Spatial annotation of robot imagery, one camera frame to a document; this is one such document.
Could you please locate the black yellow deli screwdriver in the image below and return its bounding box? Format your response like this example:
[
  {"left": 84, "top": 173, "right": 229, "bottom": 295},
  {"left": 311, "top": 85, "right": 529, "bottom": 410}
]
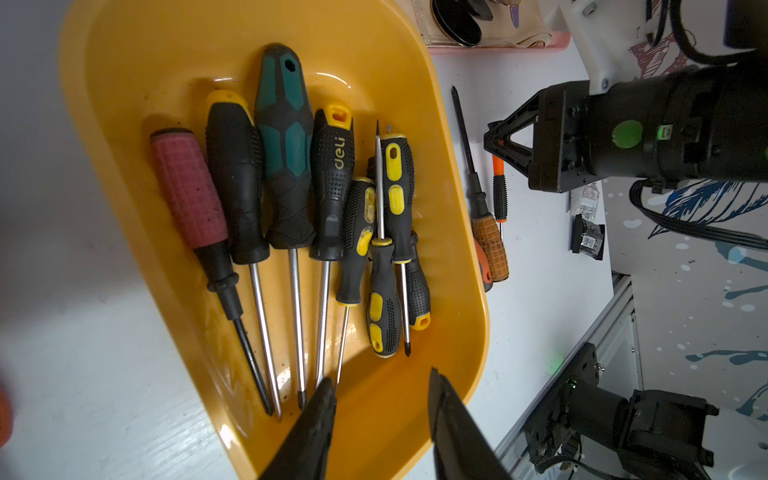
[{"left": 310, "top": 102, "right": 355, "bottom": 384}]

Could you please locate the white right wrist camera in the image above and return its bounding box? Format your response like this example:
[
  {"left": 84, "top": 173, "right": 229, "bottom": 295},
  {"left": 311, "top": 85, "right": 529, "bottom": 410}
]
[{"left": 538, "top": 0, "right": 659, "bottom": 95}]

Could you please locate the yellow plastic storage box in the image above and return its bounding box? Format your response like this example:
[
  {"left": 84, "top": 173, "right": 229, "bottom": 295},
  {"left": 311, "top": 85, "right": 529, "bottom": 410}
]
[{"left": 59, "top": 1, "right": 490, "bottom": 479}]

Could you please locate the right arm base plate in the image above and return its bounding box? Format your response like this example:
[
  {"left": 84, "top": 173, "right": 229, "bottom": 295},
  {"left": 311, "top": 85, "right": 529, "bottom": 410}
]
[{"left": 523, "top": 342, "right": 600, "bottom": 465}]

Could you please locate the large black yellow-capped screwdriver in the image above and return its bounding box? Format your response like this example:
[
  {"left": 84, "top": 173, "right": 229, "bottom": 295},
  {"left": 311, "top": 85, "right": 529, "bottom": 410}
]
[{"left": 205, "top": 90, "right": 282, "bottom": 421}]

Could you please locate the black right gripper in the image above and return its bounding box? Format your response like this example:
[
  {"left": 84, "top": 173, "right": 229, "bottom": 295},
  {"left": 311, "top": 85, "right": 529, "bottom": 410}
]
[{"left": 483, "top": 64, "right": 767, "bottom": 193}]

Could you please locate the green black screwdriver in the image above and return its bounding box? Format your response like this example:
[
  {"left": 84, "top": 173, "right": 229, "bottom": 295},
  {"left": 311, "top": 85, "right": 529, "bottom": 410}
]
[{"left": 254, "top": 43, "right": 315, "bottom": 408}]

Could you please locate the beige cloth on tray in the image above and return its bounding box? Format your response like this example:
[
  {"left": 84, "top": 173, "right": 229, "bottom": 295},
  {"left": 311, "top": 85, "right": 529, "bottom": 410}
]
[{"left": 413, "top": 0, "right": 553, "bottom": 49}]

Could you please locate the pink plastic tray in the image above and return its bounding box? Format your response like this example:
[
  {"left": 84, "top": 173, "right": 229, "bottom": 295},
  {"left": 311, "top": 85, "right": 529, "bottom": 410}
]
[{"left": 419, "top": 0, "right": 571, "bottom": 55}]

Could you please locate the slim orange black screwdriver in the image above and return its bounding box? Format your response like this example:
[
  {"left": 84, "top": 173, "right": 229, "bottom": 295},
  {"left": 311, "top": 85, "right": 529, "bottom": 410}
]
[{"left": 492, "top": 155, "right": 508, "bottom": 235}]

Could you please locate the brown handled screwdriver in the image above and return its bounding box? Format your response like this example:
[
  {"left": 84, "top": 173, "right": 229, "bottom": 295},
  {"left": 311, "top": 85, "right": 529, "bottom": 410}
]
[{"left": 451, "top": 86, "right": 510, "bottom": 282}]

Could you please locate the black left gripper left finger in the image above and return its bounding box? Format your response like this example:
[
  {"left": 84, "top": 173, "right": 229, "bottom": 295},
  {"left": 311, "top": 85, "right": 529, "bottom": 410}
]
[{"left": 259, "top": 377, "right": 337, "bottom": 480}]

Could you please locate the small black yellow screwdriver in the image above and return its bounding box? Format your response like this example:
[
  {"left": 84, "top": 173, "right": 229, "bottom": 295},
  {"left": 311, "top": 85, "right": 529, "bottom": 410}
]
[{"left": 367, "top": 121, "right": 401, "bottom": 358}]

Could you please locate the black spoon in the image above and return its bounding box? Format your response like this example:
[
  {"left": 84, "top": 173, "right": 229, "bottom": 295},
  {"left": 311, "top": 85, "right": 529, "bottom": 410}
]
[{"left": 430, "top": 0, "right": 493, "bottom": 47}]

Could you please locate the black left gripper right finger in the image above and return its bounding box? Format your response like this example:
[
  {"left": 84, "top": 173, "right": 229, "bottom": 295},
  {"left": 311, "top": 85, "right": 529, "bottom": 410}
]
[{"left": 428, "top": 368, "right": 511, "bottom": 479}]

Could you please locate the pink handled screwdriver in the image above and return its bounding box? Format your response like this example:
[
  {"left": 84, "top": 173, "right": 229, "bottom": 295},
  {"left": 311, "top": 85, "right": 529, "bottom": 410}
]
[{"left": 149, "top": 128, "right": 275, "bottom": 416}]

